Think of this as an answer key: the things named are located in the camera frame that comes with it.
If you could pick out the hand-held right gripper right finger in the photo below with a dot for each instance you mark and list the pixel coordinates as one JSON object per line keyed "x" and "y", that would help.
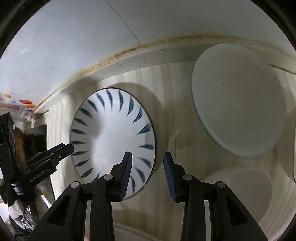
{"x": 167, "y": 173}

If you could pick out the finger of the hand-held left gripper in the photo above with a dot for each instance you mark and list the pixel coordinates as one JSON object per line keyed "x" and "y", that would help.
{"x": 66, "y": 151}
{"x": 52, "y": 150}

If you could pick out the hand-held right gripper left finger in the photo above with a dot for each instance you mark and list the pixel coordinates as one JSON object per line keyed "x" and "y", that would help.
{"x": 127, "y": 172}

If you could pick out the blue leaf pattern plate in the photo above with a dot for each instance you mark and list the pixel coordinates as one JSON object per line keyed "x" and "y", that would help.
{"x": 104, "y": 129}

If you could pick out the white bowl with blue rim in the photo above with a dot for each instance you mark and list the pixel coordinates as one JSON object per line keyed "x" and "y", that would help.
{"x": 235, "y": 99}

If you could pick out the person's left hand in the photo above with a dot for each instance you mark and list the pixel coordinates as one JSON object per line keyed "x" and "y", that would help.
{"x": 16, "y": 208}

